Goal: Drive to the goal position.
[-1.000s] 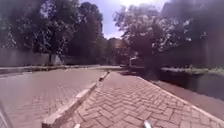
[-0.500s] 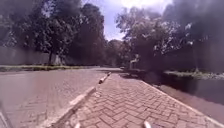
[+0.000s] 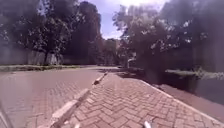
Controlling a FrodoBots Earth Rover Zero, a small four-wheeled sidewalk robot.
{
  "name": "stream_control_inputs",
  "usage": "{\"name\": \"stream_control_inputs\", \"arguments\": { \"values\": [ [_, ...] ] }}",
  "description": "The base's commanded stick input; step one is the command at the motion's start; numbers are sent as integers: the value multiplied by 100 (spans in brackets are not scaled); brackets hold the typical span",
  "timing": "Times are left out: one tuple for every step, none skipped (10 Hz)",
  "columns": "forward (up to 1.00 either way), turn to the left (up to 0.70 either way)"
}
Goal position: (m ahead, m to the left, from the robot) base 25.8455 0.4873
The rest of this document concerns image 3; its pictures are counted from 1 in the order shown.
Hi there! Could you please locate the red brick path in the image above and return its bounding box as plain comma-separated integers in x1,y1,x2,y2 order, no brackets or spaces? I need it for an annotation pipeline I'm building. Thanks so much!
61,71,224,128

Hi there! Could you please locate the group of dark trees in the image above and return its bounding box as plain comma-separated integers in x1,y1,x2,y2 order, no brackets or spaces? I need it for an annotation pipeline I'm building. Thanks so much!
111,0,224,72
0,0,105,66

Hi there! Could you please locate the concrete kerb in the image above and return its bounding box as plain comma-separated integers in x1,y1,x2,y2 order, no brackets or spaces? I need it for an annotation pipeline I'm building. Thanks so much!
38,71,109,128

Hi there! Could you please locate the red brick road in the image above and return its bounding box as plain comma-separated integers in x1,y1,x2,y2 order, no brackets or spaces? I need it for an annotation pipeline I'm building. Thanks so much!
0,66,111,128

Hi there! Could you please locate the grass verge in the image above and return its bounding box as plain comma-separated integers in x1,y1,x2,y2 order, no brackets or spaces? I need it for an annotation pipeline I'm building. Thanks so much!
0,64,84,73

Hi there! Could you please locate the pale kerb edge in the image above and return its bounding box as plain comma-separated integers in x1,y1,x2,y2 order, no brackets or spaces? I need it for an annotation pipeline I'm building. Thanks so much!
138,78,224,127

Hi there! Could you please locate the concrete gutter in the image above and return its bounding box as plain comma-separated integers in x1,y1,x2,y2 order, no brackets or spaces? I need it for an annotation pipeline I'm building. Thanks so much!
149,81,224,124

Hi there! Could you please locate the pale boundary wall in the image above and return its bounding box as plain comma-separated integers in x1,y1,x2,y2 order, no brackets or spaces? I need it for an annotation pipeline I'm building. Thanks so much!
0,49,64,66

